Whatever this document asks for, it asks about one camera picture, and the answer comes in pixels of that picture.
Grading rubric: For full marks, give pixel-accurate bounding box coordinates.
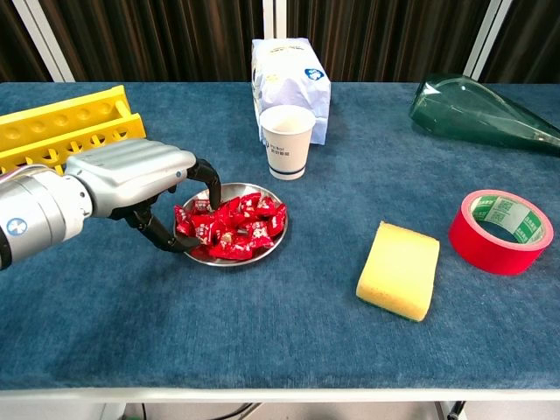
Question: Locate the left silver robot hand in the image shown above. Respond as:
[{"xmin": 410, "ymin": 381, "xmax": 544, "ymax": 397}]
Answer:
[{"xmin": 64, "ymin": 138, "xmax": 223, "ymax": 254}]

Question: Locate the round steel plate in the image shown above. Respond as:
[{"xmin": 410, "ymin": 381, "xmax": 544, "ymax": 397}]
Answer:
[{"xmin": 172, "ymin": 182, "xmax": 290, "ymax": 268}]

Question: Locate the white paper cup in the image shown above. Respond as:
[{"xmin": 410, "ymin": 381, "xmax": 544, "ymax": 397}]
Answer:
[{"xmin": 259, "ymin": 104, "xmax": 317, "ymax": 181}]

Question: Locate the yellow plastic tube rack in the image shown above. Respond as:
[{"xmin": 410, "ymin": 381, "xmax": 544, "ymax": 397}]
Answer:
[{"xmin": 0, "ymin": 85, "xmax": 147, "ymax": 176}]

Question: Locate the blue table cloth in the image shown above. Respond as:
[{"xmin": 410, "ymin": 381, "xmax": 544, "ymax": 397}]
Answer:
[{"xmin": 0, "ymin": 81, "xmax": 560, "ymax": 390}]

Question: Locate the white blue paper bag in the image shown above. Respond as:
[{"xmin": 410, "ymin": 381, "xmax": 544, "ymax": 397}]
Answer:
[{"xmin": 250, "ymin": 37, "xmax": 333, "ymax": 147}]

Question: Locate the yellow sponge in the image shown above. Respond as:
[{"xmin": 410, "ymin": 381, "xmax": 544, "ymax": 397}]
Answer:
[{"xmin": 355, "ymin": 220, "xmax": 441, "ymax": 323}]

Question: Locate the green spray bottle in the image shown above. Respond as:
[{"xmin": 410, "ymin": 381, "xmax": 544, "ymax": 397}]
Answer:
[{"xmin": 409, "ymin": 73, "xmax": 560, "ymax": 158}]

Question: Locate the red tape roll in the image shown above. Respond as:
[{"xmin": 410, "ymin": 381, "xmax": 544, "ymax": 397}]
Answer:
[{"xmin": 448, "ymin": 189, "xmax": 555, "ymax": 277}]

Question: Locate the white aluminium post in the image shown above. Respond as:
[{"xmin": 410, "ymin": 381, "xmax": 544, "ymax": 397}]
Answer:
[
  {"xmin": 262, "ymin": 0, "xmax": 288, "ymax": 43},
  {"xmin": 463, "ymin": 0, "xmax": 522, "ymax": 82},
  {"xmin": 10, "ymin": 0, "xmax": 75, "ymax": 83}
]

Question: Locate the white table frame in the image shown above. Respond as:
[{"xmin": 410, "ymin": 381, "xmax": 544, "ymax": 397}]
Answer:
[{"xmin": 0, "ymin": 387, "xmax": 560, "ymax": 420}]

